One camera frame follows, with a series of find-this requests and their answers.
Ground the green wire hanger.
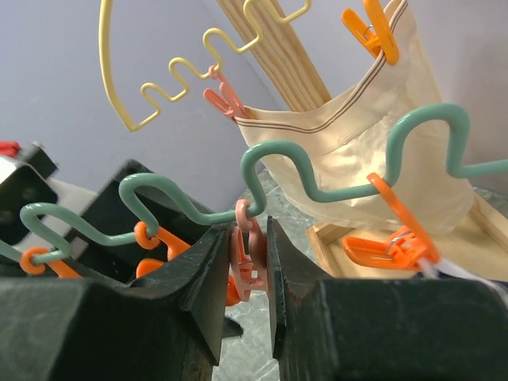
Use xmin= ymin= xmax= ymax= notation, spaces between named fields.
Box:
xmin=0 ymin=102 xmax=508 ymax=264

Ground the pink clip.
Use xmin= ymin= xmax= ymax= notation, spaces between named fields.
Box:
xmin=226 ymin=199 xmax=268 ymax=306
xmin=203 ymin=65 xmax=247 ymax=121

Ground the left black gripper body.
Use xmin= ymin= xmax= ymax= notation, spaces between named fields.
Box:
xmin=0 ymin=155 xmax=58 ymax=245

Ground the end orange clip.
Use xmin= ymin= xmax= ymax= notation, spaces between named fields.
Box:
xmin=19 ymin=247 xmax=82 ymax=279

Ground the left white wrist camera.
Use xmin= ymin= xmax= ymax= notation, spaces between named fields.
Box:
xmin=0 ymin=140 xmax=100 ymax=259

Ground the navy blue underwear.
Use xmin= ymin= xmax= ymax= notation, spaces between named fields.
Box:
xmin=417 ymin=259 xmax=507 ymax=303

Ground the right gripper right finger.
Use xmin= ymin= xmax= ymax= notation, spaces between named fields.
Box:
xmin=267 ymin=218 xmax=507 ymax=380

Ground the pink clip on yellow hanger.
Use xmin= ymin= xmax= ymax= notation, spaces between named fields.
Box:
xmin=203 ymin=65 xmax=247 ymax=121

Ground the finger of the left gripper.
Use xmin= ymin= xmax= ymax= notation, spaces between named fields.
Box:
xmin=75 ymin=158 xmax=207 ymax=287

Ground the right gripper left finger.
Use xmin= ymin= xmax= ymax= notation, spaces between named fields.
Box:
xmin=1 ymin=225 xmax=231 ymax=380

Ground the orange clip on yellow hanger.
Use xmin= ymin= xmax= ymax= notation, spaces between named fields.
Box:
xmin=341 ymin=0 xmax=399 ymax=65

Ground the beige underwear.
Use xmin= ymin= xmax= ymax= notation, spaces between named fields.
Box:
xmin=237 ymin=1 xmax=474 ymax=233

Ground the wooden clothes rack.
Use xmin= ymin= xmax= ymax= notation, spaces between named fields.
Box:
xmin=216 ymin=0 xmax=508 ymax=283

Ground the yellow plastic hanger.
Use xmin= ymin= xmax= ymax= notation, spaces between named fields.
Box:
xmin=98 ymin=0 xmax=312 ymax=133

